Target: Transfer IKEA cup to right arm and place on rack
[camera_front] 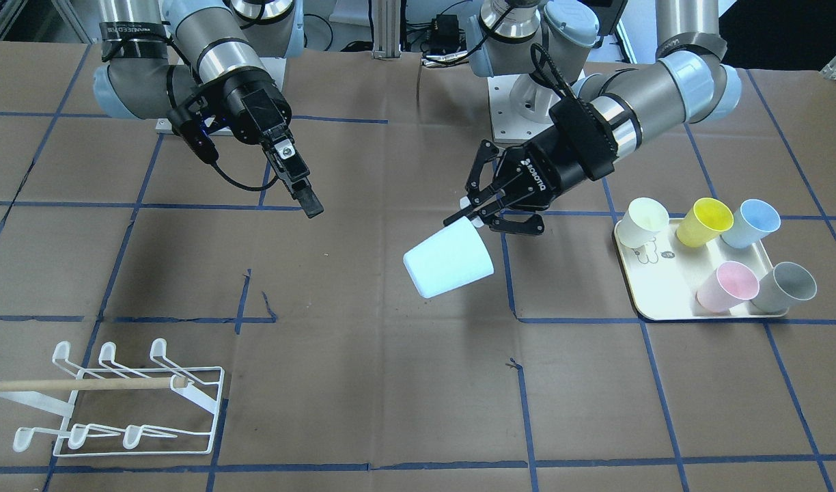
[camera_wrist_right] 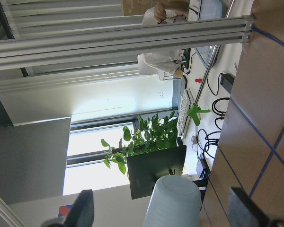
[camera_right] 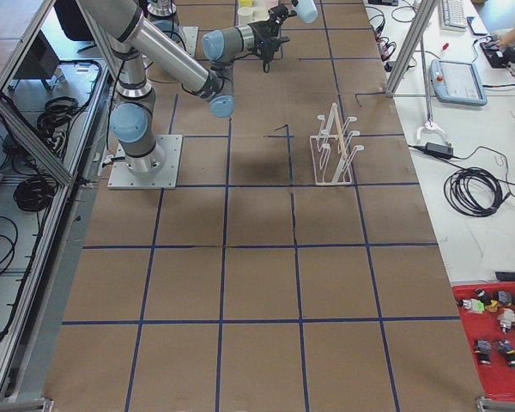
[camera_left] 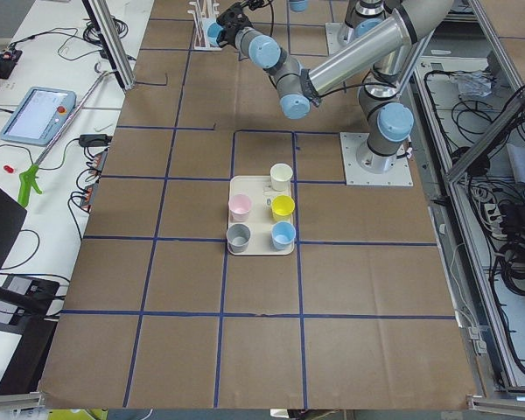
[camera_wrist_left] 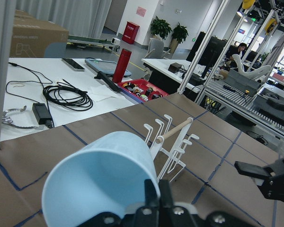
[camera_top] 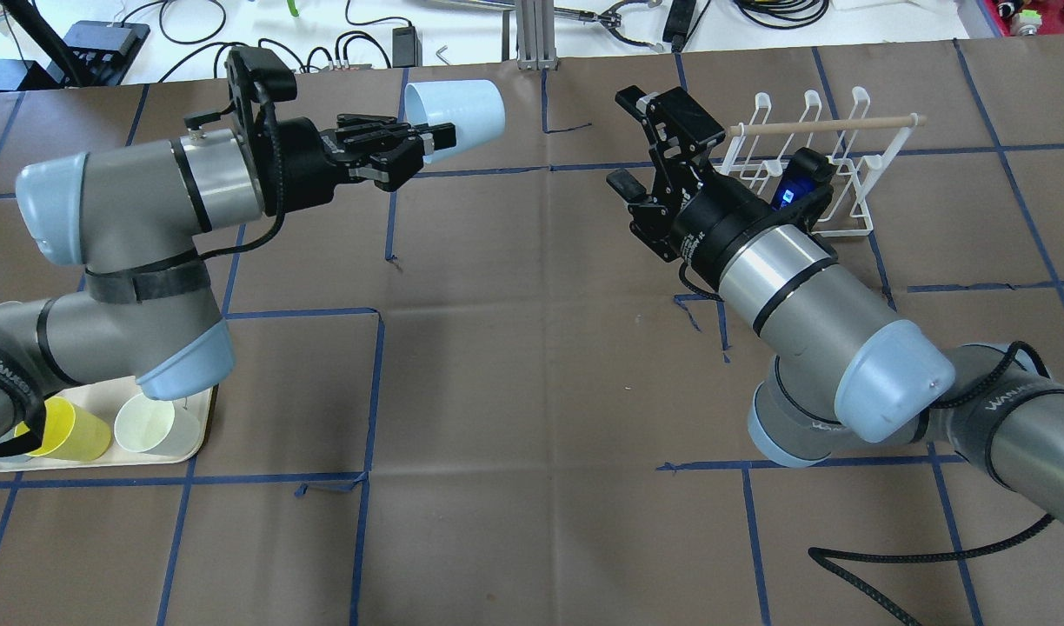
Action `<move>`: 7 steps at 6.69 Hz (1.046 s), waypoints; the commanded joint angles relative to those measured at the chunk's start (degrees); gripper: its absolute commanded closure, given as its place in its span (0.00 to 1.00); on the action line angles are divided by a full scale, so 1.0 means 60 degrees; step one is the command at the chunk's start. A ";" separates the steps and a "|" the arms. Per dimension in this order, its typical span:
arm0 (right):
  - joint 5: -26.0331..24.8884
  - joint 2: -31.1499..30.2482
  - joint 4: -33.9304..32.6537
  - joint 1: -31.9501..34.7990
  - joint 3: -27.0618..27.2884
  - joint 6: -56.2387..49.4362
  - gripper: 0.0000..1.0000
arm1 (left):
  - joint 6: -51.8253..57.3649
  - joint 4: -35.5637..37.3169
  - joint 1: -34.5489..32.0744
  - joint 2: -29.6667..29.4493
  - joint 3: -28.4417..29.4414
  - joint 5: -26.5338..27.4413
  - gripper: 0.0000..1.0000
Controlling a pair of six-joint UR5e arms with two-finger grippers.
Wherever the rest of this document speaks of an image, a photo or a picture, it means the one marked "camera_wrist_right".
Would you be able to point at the aluminium frame post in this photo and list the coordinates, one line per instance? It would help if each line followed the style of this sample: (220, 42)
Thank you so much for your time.
(110, 46)

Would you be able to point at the light blue plastic cup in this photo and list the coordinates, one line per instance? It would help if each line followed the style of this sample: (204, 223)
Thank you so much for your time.
(175, 202)

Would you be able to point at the black computer monitor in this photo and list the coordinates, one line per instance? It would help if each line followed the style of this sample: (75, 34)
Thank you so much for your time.
(145, 169)

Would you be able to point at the blue red wall sign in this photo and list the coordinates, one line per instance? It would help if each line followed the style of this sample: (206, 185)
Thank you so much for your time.
(64, 210)

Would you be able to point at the white keyboard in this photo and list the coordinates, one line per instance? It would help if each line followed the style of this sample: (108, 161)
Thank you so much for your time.
(183, 120)

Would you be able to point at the person in white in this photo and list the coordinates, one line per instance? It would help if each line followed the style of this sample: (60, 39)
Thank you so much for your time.
(166, 12)

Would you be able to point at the black power adapter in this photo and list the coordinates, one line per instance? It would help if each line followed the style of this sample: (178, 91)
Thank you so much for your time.
(227, 81)

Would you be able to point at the green potted plant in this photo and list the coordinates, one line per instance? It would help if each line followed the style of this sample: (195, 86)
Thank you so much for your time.
(154, 134)

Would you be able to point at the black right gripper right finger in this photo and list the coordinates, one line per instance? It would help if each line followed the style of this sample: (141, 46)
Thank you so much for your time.
(243, 212)

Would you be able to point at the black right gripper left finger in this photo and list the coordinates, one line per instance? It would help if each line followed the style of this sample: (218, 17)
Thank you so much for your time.
(80, 215)

